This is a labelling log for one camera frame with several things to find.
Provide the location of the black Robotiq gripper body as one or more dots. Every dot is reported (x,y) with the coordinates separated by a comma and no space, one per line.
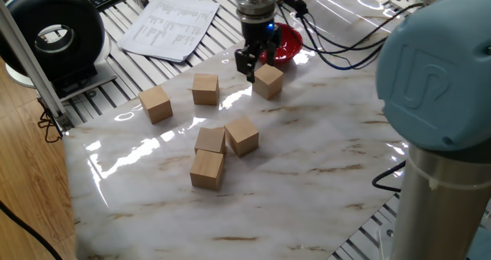
(257,33)

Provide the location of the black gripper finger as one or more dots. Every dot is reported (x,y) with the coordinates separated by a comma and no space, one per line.
(245,62)
(271,53)

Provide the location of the light wooden cube block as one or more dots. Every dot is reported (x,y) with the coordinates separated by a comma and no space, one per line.
(155,104)
(267,81)
(205,89)
(210,140)
(241,136)
(207,170)

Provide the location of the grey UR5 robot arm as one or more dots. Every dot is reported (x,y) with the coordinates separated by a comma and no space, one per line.
(433,72)

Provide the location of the white printed paper stack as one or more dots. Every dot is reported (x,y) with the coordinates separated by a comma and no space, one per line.
(169,26)

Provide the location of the red glossy bowl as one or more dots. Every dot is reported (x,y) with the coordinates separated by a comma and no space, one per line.
(287,45)

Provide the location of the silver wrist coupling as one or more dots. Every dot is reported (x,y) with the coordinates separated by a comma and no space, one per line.
(256,3)

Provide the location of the white marble pattern board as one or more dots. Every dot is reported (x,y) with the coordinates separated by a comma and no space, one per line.
(307,175)

